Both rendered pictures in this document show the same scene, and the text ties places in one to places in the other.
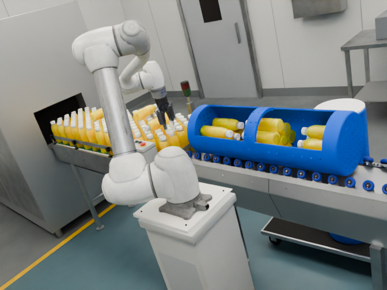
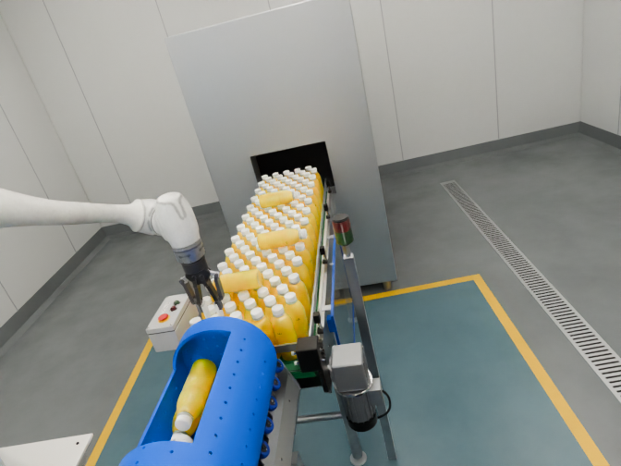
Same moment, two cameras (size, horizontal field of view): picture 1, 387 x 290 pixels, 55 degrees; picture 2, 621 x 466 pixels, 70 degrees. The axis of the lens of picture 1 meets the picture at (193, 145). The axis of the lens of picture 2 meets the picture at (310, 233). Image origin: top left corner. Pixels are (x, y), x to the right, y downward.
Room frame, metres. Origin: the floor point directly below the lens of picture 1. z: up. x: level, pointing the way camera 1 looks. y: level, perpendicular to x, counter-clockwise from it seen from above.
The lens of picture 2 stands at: (1.66, -1.10, 1.89)
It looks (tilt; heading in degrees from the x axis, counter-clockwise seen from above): 25 degrees down; 51
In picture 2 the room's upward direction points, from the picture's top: 14 degrees counter-clockwise
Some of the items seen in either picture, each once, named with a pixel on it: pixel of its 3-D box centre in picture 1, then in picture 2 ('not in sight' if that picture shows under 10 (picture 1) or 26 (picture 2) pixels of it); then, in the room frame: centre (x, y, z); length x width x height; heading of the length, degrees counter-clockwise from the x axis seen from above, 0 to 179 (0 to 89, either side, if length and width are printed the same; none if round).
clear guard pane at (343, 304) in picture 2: not in sight; (344, 307); (2.79, 0.18, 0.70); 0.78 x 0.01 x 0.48; 41
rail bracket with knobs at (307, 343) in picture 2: not in sight; (309, 355); (2.30, -0.16, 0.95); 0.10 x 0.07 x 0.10; 131
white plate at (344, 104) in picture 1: (338, 107); not in sight; (1.97, -0.86, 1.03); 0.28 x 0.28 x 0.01
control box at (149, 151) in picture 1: (140, 151); (174, 321); (2.10, 0.32, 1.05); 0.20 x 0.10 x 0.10; 41
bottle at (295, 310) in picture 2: not in sight; (297, 320); (2.37, -0.04, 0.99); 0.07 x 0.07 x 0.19
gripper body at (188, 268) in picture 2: (162, 103); (197, 270); (2.16, 0.11, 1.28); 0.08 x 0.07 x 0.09; 131
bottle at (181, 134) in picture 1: (183, 141); not in sight; (2.21, 0.06, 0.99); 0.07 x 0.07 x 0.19
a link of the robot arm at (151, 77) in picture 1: (151, 75); (175, 218); (2.16, 0.13, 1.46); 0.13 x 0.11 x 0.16; 90
